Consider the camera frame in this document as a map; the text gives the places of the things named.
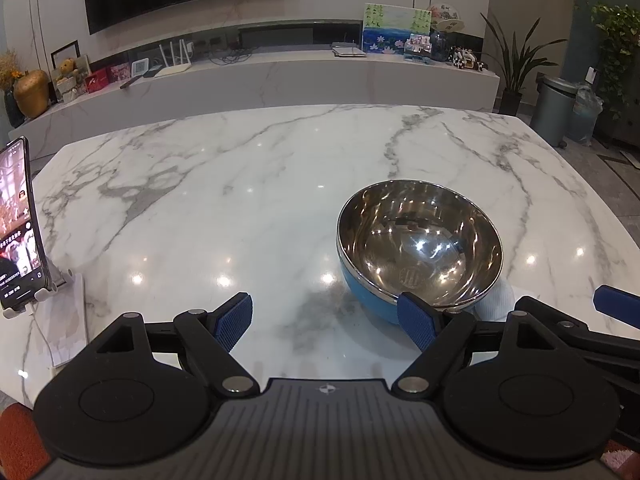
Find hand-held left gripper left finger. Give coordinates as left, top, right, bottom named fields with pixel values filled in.
left=87, top=292, right=261, bottom=398

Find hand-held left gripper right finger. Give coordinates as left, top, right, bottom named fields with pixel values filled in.
left=391, top=291, right=562, bottom=401

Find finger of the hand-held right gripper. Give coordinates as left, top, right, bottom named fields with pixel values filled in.
left=515, top=295, right=640, bottom=376
left=592, top=284, right=640, bottom=320

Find white cloth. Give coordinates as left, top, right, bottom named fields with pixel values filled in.
left=473, top=280, right=518, bottom=322

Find steel bowl with blue outside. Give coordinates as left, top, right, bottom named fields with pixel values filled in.
left=336, top=179, right=504, bottom=329

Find orange chair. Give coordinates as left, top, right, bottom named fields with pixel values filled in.
left=599, top=447, right=639, bottom=479
left=0, top=402, right=52, bottom=480

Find dark planter cabinet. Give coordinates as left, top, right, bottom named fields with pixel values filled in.
left=607, top=104, right=640, bottom=149

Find white phone stand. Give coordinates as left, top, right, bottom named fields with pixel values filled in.
left=1, top=267, right=77, bottom=321

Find bin with plastic bag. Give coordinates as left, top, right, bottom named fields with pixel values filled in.
left=567, top=84, right=605, bottom=144

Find grey trash bin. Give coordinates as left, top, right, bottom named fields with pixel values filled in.
left=529, top=74, right=580, bottom=147

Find potted plant with long leaves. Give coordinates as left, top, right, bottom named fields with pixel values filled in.
left=479, top=12, right=562, bottom=117

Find black smartphone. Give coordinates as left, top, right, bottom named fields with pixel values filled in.
left=0, top=136, right=51, bottom=312

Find white router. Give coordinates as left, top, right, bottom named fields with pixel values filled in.
left=153, top=39, right=195, bottom=79

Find leafy green plant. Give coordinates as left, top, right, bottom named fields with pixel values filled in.
left=589, top=2, right=640, bottom=127

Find panda figurines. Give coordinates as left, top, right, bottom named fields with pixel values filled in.
left=448, top=45, right=486, bottom=71

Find small photo print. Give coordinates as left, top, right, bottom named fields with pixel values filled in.
left=403, top=33, right=433, bottom=63

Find dark glass jar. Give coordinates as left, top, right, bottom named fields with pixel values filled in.
left=430, top=27, right=454, bottom=63

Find red gift box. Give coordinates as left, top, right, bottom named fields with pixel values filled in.
left=83, top=70, right=111, bottom=94

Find grey notebook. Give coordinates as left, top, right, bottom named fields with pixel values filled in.
left=330, top=42, right=367, bottom=59

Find lotus pond painting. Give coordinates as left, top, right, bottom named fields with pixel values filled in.
left=361, top=2, right=432, bottom=55

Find brown teddy bear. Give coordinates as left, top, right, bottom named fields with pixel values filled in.
left=53, top=58, right=79, bottom=87

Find golden vase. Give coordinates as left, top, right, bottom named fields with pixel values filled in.
left=13, top=69, right=51, bottom=120

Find round paper fan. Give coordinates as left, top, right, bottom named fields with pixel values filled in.
left=425, top=3, right=464, bottom=34

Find dried flowers in dark vase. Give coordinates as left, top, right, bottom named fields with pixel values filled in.
left=0, top=50, right=27, bottom=129

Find bundle of black cables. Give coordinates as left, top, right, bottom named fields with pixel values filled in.
left=209, top=44, right=262, bottom=66

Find black picture frame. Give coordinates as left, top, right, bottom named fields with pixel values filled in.
left=50, top=40, right=81, bottom=74

